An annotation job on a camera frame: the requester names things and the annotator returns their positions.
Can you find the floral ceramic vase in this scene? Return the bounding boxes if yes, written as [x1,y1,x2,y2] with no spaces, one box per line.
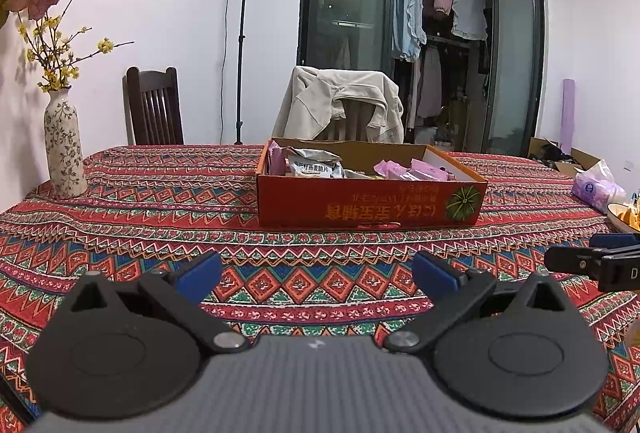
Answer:
[43,87,90,200]

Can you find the hanging white garment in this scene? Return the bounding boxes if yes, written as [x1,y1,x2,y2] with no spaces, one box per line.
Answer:
[451,0,489,42]

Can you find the pink packet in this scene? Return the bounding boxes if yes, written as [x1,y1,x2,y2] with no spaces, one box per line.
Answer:
[410,157,454,182]
[373,159,417,180]
[267,141,287,176]

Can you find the white bowl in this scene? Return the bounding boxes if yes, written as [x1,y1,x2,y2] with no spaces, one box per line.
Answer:
[606,202,640,234]

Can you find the hanging pale pink clothes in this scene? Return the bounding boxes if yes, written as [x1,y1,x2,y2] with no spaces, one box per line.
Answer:
[414,42,444,120]

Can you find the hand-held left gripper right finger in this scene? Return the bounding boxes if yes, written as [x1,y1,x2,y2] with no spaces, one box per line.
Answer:
[385,250,577,355]

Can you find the beige jacket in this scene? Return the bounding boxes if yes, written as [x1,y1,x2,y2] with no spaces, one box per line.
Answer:
[272,66,405,144]

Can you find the cracker packet with dark band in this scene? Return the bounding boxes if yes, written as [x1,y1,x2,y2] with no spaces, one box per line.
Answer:
[289,161,347,180]

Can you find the purple rolled yoga mat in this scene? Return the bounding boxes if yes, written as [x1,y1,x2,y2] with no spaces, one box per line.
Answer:
[559,78,576,154]

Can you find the black light stand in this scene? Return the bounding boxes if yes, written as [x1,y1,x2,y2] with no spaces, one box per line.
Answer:
[233,0,251,145]

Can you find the wooden chair under jacket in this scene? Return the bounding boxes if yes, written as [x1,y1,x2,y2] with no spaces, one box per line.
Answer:
[326,99,382,144]

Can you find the grey white snack packet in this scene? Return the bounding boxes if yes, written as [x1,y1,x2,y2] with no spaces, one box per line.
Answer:
[284,147,344,165]

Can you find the yellow flower branches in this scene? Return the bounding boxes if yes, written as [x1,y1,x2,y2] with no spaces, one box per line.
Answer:
[17,0,135,93]

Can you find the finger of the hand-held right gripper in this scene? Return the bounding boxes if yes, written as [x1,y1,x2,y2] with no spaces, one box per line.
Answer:
[544,244,611,274]
[589,233,640,253]

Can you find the dark wooden chair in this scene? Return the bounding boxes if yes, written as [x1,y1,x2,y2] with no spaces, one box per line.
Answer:
[123,66,185,146]

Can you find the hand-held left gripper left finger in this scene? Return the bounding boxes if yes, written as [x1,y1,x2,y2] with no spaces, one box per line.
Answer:
[59,251,249,355]

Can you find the black light cable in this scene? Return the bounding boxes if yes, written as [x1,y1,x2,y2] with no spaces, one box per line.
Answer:
[219,0,237,144]

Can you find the hanging light blue shirt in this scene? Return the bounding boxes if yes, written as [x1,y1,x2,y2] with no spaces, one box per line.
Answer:
[392,0,428,62]

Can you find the open cardboard carton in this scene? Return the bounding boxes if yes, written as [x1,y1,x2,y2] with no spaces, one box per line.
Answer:
[528,136,601,179]

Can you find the orange printed cardboard box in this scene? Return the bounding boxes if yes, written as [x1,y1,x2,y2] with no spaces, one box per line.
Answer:
[255,137,489,230]

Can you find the purple tissue pack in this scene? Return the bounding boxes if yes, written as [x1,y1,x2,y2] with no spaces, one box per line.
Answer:
[571,159,626,214]

